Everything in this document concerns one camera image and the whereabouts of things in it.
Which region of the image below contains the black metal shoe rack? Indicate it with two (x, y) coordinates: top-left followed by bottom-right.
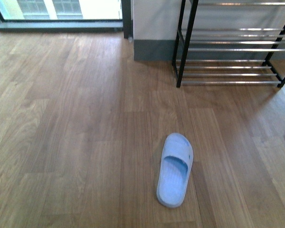
(172, 0), (285, 87)

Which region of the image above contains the light blue left slipper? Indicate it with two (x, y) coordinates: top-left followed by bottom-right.
(157, 133), (194, 208)

